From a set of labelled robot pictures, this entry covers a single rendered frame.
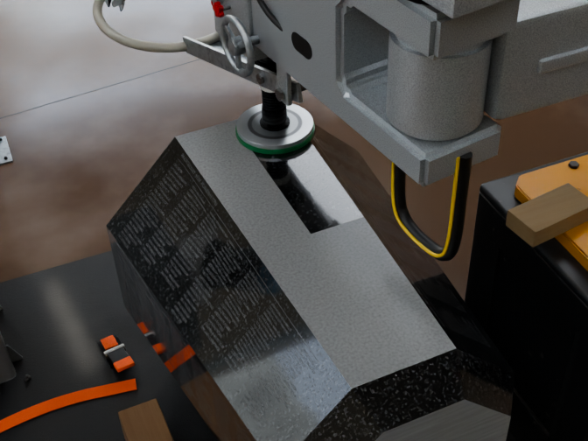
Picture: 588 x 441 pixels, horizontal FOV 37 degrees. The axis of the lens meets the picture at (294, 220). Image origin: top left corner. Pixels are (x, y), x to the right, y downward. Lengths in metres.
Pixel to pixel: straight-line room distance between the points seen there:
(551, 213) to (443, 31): 0.82
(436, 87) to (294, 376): 0.69
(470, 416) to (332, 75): 0.77
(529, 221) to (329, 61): 0.67
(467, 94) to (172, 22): 3.31
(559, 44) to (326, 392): 0.82
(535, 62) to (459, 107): 0.17
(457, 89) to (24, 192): 2.46
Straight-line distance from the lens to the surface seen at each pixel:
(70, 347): 3.09
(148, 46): 2.74
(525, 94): 1.77
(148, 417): 2.69
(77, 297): 3.25
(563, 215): 2.25
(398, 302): 1.98
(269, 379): 1.97
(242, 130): 2.44
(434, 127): 1.69
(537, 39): 1.72
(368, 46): 1.87
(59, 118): 4.20
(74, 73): 4.51
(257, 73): 2.29
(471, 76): 1.66
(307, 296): 1.99
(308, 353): 1.91
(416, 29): 1.58
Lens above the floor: 2.25
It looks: 41 degrees down
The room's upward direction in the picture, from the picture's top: 2 degrees counter-clockwise
